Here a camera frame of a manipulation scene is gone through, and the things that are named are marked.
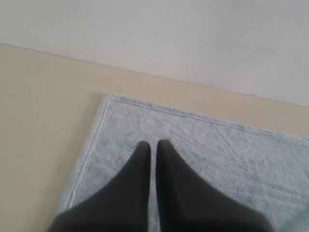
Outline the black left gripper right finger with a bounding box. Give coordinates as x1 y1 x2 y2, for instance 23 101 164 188
156 140 273 232

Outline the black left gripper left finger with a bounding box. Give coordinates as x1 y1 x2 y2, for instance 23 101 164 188
48 141 151 232

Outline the light blue fluffy towel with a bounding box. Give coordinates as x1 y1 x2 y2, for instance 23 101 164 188
56 93 309 232

